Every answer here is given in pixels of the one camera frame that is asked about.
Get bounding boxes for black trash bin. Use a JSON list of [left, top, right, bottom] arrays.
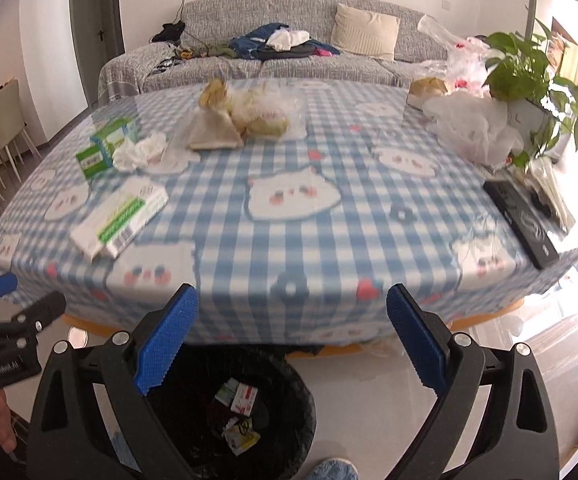
[[144, 345, 317, 480]]

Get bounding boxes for person's blue jeans leg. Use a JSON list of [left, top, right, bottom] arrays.
[[301, 457, 360, 480]]

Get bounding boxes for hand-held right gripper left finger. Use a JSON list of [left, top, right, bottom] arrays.
[[26, 282, 200, 480]]

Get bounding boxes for white garment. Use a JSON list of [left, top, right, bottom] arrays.
[[266, 29, 312, 52]]

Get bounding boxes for white tissue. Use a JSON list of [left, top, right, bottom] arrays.
[[113, 131, 170, 173]]

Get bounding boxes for pile of clothes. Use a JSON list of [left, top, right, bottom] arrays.
[[229, 22, 342, 61]]

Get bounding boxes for grey door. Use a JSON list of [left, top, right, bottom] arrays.
[[71, 0, 124, 111]]

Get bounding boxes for black bag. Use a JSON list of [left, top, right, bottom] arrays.
[[151, 21, 187, 43]]

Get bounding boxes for blue checked tablecloth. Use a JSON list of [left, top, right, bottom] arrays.
[[0, 78, 578, 348]]

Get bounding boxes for white plastic bag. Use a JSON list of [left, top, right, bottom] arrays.
[[424, 92, 524, 165]]

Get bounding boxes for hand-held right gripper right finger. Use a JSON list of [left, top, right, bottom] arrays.
[[386, 283, 560, 480]]

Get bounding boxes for white medicine box green stripe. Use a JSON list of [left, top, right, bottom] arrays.
[[70, 177, 170, 261]]

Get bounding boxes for beige dining chair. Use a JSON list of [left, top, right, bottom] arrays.
[[0, 78, 40, 181]]

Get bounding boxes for grey covered sofa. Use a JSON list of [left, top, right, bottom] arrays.
[[99, 0, 452, 106]]

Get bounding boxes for white plant pot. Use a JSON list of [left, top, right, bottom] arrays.
[[506, 100, 554, 151]]

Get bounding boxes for cream pillow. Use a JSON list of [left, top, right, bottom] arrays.
[[330, 3, 401, 61]]

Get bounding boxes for black remote control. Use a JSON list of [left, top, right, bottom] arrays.
[[484, 180, 560, 271]]

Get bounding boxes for green pothos plant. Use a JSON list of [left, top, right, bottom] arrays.
[[484, 7, 578, 171]]

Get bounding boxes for teal medicine box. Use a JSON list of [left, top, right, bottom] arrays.
[[90, 117, 138, 158]]

